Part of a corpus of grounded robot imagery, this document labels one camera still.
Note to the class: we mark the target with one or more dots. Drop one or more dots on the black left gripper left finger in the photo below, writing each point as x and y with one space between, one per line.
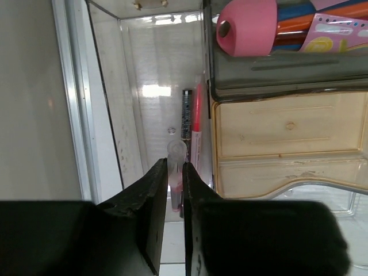
131 242

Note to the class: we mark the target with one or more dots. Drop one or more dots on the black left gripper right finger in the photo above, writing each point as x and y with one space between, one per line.
218 232

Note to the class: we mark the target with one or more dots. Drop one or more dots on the blue clear pen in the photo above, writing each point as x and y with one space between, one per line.
176 150

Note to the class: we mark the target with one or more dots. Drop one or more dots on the red slim pen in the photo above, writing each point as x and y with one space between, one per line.
196 130

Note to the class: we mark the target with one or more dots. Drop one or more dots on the dark patterned pencil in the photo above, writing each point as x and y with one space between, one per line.
187 100

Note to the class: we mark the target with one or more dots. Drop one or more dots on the pink capped pencil tube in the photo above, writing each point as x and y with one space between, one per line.
258 28

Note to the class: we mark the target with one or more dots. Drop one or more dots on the clear long organizer tray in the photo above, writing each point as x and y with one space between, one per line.
148 53

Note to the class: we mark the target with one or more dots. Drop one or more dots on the smoky grey organizer compartment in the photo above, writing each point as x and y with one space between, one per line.
280 73

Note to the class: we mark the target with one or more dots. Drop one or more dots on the aluminium table frame rail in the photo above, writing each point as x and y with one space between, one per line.
70 29

